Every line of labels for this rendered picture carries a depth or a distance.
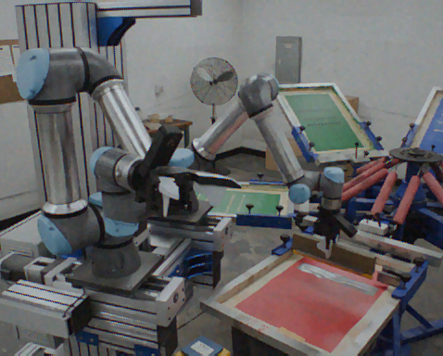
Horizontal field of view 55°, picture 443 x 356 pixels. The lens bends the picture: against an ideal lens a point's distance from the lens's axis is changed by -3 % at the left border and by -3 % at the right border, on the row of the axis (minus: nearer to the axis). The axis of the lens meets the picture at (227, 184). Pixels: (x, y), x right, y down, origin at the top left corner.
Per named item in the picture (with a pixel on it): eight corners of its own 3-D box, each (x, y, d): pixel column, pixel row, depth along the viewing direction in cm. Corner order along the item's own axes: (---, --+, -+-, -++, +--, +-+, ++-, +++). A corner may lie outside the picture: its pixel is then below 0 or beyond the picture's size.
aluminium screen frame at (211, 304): (342, 381, 128) (343, 371, 127) (199, 309, 164) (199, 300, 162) (424, 275, 185) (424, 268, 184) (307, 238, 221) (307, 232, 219)
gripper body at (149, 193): (195, 212, 84) (156, 197, 92) (198, 169, 82) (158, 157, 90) (163, 219, 78) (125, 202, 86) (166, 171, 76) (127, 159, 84)
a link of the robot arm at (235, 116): (167, 163, 181) (255, 67, 156) (183, 155, 194) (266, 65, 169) (186, 184, 181) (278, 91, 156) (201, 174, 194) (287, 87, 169)
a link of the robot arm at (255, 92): (253, 71, 146) (317, 199, 152) (262, 69, 155) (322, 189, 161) (224, 87, 151) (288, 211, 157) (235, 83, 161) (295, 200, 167)
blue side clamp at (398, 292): (401, 311, 163) (404, 296, 161) (388, 307, 166) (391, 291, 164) (425, 279, 185) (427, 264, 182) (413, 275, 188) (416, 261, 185)
